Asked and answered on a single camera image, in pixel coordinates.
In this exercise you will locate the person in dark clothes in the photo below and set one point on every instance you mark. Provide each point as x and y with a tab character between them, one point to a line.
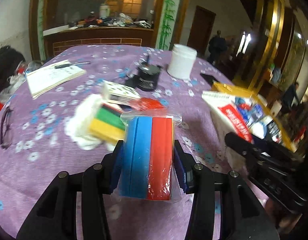
217	45

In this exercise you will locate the blue red sponge pack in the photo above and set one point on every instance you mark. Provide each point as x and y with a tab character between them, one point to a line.
148	151

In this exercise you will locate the black cylindrical motor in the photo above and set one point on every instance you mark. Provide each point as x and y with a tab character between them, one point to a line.
147	76

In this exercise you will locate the white cloth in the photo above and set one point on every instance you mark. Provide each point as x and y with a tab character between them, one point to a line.
77	128

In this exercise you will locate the red plastic bag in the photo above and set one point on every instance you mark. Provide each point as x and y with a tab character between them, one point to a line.
144	104

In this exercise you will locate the white red shopping bag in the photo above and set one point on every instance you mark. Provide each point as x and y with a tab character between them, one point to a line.
225	116

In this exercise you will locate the black pen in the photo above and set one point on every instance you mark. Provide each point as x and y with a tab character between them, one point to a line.
71	64

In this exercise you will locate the white green patterned tissue pack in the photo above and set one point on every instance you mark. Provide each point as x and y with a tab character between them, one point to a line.
119	94

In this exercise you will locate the black bag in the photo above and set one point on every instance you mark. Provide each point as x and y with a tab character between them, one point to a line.
9	61

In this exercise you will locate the white notebook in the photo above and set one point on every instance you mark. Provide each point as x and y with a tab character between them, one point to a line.
46	78

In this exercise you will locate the blue white plastic bag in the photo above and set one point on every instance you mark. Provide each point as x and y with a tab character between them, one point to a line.
255	114

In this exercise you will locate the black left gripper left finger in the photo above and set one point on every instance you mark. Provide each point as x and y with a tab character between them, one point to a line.
54	214

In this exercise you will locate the yellow green black sponge pack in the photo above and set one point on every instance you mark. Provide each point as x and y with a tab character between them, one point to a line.
107	124

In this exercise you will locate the purple floral tablecloth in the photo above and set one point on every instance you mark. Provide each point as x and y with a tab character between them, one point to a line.
39	148

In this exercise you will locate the eyeglasses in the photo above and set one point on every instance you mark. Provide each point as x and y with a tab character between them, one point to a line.
5	129

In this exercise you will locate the black printed package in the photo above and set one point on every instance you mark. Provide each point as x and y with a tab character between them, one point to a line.
273	133

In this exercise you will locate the white plastic jar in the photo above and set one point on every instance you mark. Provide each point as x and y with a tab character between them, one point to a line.
182	62

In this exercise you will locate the wooden counter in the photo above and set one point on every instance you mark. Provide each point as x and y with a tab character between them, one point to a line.
55	44

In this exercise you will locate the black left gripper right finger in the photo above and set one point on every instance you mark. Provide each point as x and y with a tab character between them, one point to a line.
241	214

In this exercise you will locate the black smartphone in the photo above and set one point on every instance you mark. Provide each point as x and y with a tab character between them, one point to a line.
209	79

